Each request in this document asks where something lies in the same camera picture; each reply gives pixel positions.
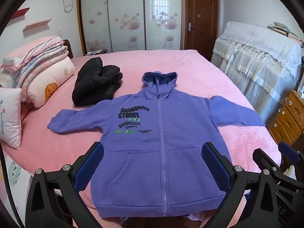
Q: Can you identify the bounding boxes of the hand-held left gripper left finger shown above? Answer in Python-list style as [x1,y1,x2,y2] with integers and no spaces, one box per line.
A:
[25,141,105,228]

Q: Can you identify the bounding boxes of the white wall cable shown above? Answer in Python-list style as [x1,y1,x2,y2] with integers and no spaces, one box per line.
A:
[62,0,74,13]

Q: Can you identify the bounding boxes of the dark wooden headboard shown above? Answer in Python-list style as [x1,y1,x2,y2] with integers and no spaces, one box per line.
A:
[63,39,74,59]

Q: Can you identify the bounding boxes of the floral sliding door wardrobe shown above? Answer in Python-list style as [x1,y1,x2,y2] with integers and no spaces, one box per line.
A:
[76,0,184,56]

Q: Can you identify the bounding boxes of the black puffer jacket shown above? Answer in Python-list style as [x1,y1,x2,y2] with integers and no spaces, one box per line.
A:
[72,57,123,107]

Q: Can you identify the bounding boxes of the pink wall shelf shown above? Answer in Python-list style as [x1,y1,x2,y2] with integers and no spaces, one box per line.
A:
[22,19,53,31]

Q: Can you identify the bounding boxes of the stack of books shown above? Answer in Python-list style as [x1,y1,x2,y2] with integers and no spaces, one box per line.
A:
[266,22,304,47]

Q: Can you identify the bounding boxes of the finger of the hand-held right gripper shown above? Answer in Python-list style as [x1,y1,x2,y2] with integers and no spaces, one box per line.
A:
[278,142,302,165]
[252,148,283,172]

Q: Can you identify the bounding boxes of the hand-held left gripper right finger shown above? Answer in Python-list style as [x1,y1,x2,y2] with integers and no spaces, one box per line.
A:
[201,142,279,228]

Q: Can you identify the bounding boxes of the printed white bed sheet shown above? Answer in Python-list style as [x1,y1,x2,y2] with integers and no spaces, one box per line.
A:
[3,155,32,193]

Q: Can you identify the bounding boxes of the pink blanket on bed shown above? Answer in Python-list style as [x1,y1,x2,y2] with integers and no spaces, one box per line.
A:
[0,49,282,228]

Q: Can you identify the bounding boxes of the red wall shelf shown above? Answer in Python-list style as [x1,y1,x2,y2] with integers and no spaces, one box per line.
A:
[11,8,30,19]

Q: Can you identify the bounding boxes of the lace covered furniture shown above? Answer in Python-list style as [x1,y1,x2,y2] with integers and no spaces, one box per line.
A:
[212,21,304,124]

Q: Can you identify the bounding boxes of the purple zip hoodie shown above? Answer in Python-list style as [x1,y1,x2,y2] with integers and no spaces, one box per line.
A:
[47,71,266,219]

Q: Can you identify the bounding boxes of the pink ruffled pillow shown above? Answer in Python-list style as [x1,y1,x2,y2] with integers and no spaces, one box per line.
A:
[1,36,65,72]

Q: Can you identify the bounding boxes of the wooden drawer cabinet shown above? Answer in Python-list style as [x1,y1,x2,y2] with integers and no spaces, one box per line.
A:
[268,89,304,145]

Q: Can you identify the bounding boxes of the white printed cushion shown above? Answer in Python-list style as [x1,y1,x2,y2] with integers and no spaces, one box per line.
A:
[0,87,23,150]

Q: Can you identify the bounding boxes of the brown wooden door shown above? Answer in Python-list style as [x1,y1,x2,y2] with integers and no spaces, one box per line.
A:
[182,0,219,61]

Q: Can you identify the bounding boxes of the folded pastel quilts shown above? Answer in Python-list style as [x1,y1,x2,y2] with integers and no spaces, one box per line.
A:
[0,44,75,108]

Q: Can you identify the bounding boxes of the lilac cloth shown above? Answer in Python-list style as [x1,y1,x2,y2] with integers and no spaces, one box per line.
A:
[185,212,205,222]

